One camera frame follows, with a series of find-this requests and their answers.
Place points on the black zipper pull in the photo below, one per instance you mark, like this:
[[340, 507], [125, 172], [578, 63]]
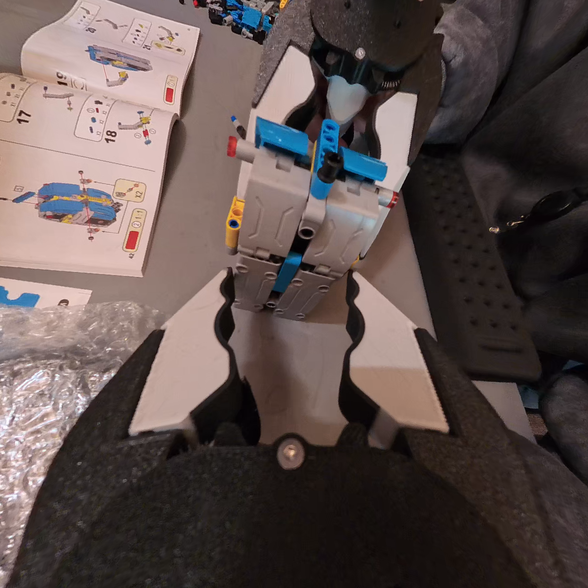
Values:
[[551, 206]]

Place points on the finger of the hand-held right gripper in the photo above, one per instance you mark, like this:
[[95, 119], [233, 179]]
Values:
[[397, 133], [285, 82]]

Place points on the crumpled clear plastic bag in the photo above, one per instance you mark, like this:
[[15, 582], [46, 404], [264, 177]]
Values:
[[46, 390]]

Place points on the blue toy brick vehicle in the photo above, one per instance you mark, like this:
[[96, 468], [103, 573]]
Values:
[[275, 206]]

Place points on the pile of loose toy bricks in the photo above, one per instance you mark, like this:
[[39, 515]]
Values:
[[239, 16]]

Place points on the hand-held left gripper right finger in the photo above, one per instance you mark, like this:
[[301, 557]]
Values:
[[395, 376]]

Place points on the white instruction booklet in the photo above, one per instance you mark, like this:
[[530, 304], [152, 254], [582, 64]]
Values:
[[69, 138]]

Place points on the person's grey sweatshirt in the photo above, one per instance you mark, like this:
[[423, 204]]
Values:
[[551, 138]]

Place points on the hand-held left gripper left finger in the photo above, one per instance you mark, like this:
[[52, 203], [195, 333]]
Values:
[[183, 372]]

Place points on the black dimpled pad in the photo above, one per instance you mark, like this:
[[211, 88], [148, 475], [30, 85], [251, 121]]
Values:
[[468, 275]]

